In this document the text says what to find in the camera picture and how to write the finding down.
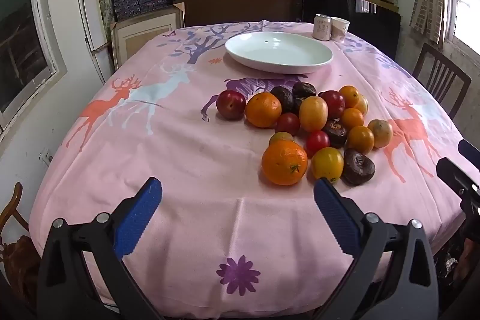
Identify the brown wooden board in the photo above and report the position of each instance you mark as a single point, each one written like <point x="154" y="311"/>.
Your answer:
<point x="243" y="7"/>

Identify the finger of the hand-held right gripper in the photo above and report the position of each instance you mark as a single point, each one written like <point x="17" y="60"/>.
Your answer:
<point x="470" y="152"/>
<point x="455" y="173"/>

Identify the yellow tomato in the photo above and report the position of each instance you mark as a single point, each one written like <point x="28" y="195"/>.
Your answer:
<point x="327" y="164"/>

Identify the pale orange oval fruit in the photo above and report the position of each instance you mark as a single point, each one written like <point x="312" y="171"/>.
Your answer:
<point x="313" y="113"/>

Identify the white paper cup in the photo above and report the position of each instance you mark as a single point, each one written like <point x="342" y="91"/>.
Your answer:
<point x="340" y="29"/>

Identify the small yellow-green fruit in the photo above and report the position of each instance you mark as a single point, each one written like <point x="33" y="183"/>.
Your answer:
<point x="281" y="136"/>

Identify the small orange kumquat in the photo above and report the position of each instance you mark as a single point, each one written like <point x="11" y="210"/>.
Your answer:
<point x="349" y="96"/>
<point x="360" y="140"/>
<point x="351" y="118"/>

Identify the large orange mandarin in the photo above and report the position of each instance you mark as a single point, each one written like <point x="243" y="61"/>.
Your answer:
<point x="284" y="162"/>
<point x="263" y="110"/>

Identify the white wall socket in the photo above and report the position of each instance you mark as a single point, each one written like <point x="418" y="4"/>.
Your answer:
<point x="45" y="156"/>

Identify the black panel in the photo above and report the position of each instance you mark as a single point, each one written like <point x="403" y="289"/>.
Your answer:
<point x="375" y="31"/>

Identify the dark water chestnut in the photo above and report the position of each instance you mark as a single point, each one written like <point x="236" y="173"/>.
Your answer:
<point x="283" y="97"/>
<point x="358" y="166"/>
<point x="303" y="89"/>
<point x="335" y="133"/>

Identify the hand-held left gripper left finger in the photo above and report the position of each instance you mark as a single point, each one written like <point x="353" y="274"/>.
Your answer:
<point x="138" y="215"/>

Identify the white leaning panel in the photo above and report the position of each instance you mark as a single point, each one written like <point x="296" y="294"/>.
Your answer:
<point x="86" y="16"/>

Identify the carved brown wooden chair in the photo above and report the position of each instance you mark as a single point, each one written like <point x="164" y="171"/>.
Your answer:
<point x="15" y="200"/>

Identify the cardboard picture frame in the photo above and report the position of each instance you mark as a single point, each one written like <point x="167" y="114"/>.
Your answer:
<point x="146" y="35"/>

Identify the red plum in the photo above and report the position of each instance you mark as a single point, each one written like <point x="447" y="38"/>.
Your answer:
<point x="230" y="104"/>
<point x="333" y="103"/>

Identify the white oval plate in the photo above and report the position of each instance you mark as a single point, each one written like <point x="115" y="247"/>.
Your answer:
<point x="277" y="50"/>

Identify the white framed window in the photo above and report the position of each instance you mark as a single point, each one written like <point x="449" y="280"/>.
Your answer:
<point x="22" y="54"/>

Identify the silver drink can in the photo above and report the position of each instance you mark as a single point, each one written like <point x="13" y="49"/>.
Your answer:
<point x="322" y="27"/>

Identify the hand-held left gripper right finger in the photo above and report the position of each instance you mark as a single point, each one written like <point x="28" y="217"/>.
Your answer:
<point x="335" y="218"/>

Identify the small yellow round fruit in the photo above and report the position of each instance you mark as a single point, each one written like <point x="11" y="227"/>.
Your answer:
<point x="363" y="105"/>

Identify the pink deer print tablecloth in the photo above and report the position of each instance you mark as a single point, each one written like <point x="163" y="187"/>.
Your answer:
<point x="187" y="162"/>

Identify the red cherry tomato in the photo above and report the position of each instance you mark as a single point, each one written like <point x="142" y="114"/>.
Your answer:
<point x="288" y="124"/>
<point x="317" y="143"/>

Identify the dark wooden slatted chair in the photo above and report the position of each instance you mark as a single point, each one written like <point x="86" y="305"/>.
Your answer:
<point x="450" y="69"/>

